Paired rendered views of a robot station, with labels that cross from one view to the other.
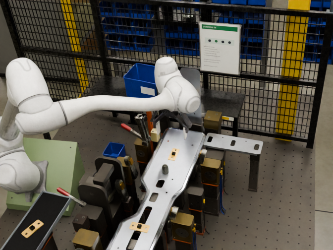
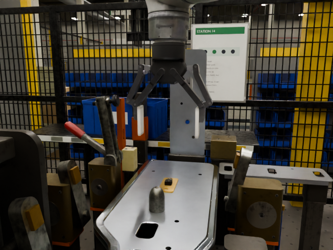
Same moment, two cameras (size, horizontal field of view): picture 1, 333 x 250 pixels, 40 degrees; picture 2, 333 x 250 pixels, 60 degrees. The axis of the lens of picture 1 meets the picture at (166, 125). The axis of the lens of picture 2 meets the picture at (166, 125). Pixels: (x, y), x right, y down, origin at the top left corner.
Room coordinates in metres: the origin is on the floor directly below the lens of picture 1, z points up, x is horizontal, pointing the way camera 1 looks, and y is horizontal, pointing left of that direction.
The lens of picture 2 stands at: (1.01, 0.12, 1.28)
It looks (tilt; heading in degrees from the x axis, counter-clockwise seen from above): 11 degrees down; 349
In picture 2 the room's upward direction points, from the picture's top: straight up
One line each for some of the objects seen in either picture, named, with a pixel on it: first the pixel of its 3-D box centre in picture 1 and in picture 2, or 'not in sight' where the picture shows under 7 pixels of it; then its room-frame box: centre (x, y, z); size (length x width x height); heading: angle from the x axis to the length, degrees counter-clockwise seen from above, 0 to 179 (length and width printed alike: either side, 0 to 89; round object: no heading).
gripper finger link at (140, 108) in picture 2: (158, 127); (140, 120); (1.69, 0.04, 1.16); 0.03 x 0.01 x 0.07; 157
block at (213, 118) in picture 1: (213, 141); (221, 189); (1.87, -0.25, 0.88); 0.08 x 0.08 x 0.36; 67
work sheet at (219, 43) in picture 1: (219, 48); (218, 63); (2.14, -0.33, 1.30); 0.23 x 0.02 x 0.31; 67
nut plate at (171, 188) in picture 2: (173, 153); (168, 182); (1.66, -0.02, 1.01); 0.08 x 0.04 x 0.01; 157
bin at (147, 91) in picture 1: (154, 84); (126, 115); (2.16, 0.05, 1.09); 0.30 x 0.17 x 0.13; 62
